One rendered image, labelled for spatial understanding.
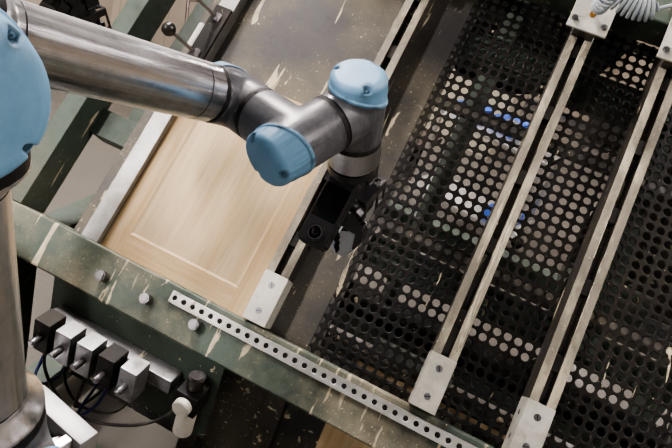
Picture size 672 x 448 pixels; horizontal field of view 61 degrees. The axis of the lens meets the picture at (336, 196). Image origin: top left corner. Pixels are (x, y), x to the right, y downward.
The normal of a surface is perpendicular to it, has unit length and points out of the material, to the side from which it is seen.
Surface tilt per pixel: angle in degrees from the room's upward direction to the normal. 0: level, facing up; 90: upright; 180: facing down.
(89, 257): 54
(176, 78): 69
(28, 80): 83
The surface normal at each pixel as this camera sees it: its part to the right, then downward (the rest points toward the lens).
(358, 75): 0.04, -0.66
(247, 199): -0.09, -0.27
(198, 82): 0.80, 0.13
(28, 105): 0.71, 0.37
